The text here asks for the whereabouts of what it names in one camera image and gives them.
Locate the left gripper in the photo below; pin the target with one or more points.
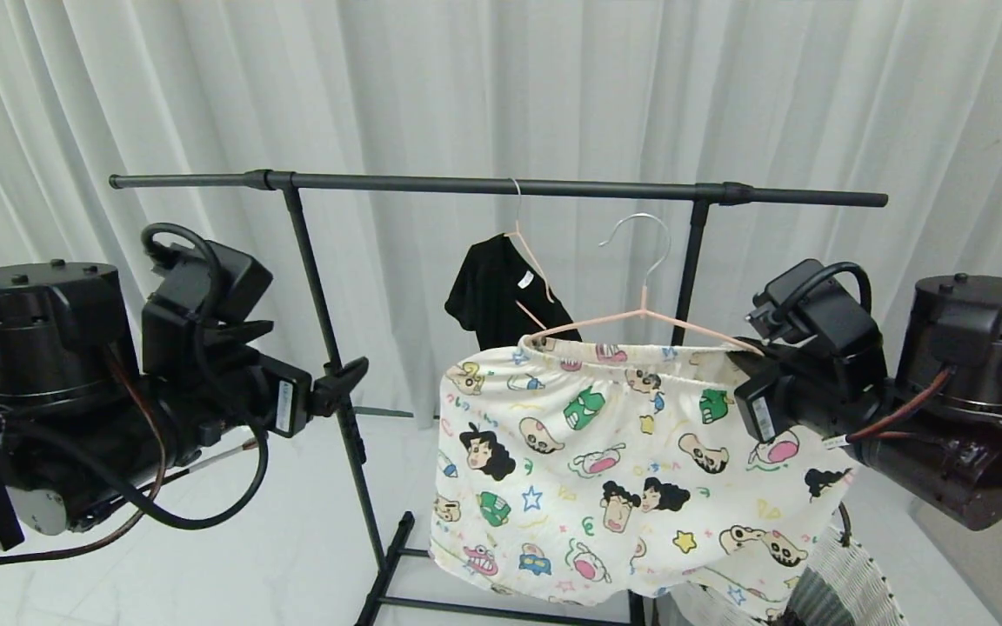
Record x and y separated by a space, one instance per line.
162 452

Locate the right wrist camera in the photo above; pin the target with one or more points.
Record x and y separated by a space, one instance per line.
831 330

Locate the cream printed garment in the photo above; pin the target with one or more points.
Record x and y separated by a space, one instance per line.
623 487

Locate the black garment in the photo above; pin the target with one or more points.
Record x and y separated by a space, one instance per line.
492 296

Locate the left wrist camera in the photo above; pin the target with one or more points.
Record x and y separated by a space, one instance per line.
214 287

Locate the white laundry basket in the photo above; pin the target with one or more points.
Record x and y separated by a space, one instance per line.
849 574

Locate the black clothes rack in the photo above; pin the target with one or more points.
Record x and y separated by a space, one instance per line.
466 185

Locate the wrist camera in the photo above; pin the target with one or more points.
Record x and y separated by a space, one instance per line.
214 287
831 330

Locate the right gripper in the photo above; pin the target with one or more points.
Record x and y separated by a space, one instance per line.
945 469

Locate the pink clothes hanger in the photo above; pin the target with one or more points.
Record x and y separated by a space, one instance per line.
664 252
529 248

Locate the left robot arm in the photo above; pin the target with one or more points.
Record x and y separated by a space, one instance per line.
40 330

